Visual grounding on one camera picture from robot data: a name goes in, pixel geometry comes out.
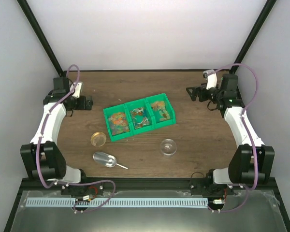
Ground light blue cable duct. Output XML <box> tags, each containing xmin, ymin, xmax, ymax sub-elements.
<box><xmin>26</xmin><ymin>197</ymin><xmax>208</xmax><ymax>208</ymax></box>

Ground black aluminium frame rail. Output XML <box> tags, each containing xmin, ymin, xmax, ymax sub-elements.
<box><xmin>19</xmin><ymin>177</ymin><xmax>276</xmax><ymax>194</ymax></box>

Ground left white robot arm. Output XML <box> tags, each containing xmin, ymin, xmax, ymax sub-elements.
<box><xmin>20</xmin><ymin>77</ymin><xmax>93</xmax><ymax>195</ymax></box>

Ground pile of star gummies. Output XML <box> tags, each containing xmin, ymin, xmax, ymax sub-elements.
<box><xmin>108</xmin><ymin>112</ymin><xmax>130</xmax><ymax>136</ymax></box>

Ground pile of popsicle candies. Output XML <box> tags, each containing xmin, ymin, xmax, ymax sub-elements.
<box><xmin>151</xmin><ymin>101</ymin><xmax>171</xmax><ymax>122</ymax></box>

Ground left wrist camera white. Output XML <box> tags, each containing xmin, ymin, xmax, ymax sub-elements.
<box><xmin>70</xmin><ymin>82</ymin><xmax>83</xmax><ymax>98</ymax></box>

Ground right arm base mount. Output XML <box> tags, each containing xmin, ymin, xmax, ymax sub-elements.
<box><xmin>188</xmin><ymin>169</ymin><xmax>234</xmax><ymax>196</ymax></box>

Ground clear plastic jar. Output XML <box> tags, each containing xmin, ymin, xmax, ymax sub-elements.
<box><xmin>160</xmin><ymin>139</ymin><xmax>177</xmax><ymax>157</ymax></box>

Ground gold jar lid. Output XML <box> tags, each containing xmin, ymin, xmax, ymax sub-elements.
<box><xmin>90</xmin><ymin>131</ymin><xmax>107</xmax><ymax>147</ymax></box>

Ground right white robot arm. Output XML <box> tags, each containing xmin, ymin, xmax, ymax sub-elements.
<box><xmin>186</xmin><ymin>70</ymin><xmax>275</xmax><ymax>195</ymax></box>

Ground green bin popsicle candies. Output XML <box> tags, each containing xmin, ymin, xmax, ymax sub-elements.
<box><xmin>145</xmin><ymin>93</ymin><xmax>176</xmax><ymax>129</ymax></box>

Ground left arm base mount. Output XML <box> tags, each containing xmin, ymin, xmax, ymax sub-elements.
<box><xmin>61</xmin><ymin>184</ymin><xmax>103</xmax><ymax>197</ymax></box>

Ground green bin lollipops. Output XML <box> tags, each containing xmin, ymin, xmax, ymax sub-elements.
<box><xmin>125</xmin><ymin>98</ymin><xmax>155</xmax><ymax>135</ymax></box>

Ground pile of lollipops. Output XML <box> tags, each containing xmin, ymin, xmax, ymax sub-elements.
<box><xmin>130</xmin><ymin>107</ymin><xmax>151</xmax><ymax>129</ymax></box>

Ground metal scoop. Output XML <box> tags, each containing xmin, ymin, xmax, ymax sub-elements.
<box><xmin>93</xmin><ymin>151</ymin><xmax>128</xmax><ymax>170</ymax></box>

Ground green bin star gummies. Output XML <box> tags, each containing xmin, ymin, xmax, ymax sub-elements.
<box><xmin>103</xmin><ymin>104</ymin><xmax>133</xmax><ymax>142</ymax></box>

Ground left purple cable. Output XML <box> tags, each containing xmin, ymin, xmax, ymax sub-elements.
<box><xmin>35</xmin><ymin>64</ymin><xmax>116</xmax><ymax>213</ymax></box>

